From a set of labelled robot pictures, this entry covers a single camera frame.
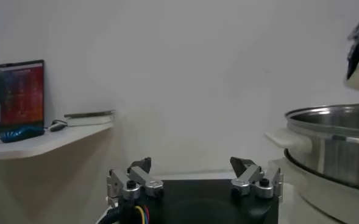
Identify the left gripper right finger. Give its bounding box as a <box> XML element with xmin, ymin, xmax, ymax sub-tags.
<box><xmin>229</xmin><ymin>156</ymin><xmax>283</xmax><ymax>203</ymax></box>

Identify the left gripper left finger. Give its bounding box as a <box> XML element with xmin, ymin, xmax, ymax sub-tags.
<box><xmin>106</xmin><ymin>156</ymin><xmax>165</xmax><ymax>208</ymax></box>

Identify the stainless steel steamer basket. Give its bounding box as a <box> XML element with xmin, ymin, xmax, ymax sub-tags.
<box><xmin>264</xmin><ymin>102</ymin><xmax>359</xmax><ymax>194</ymax></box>

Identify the white electric cooker pot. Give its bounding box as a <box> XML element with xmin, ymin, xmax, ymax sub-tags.
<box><xmin>269</xmin><ymin>149</ymin><xmax>359</xmax><ymax>224</ymax></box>

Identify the flat white box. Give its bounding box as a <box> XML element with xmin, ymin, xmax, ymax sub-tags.
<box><xmin>65</xmin><ymin>114</ymin><xmax>116</xmax><ymax>127</ymax></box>

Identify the small black adapter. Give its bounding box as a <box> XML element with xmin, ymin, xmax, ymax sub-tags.
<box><xmin>48</xmin><ymin>119</ymin><xmax>69</xmax><ymax>133</ymax></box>

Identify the white side desk with laptop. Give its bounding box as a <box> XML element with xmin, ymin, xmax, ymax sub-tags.
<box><xmin>0</xmin><ymin>121</ymin><xmax>115</xmax><ymax>163</ymax></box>

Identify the blue computer mouse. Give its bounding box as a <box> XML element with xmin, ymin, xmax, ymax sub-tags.
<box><xmin>0</xmin><ymin>125</ymin><xmax>45</xmax><ymax>144</ymax></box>

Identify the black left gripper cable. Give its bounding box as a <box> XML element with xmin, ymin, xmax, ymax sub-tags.
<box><xmin>97</xmin><ymin>200</ymin><xmax>151</xmax><ymax>224</ymax></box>

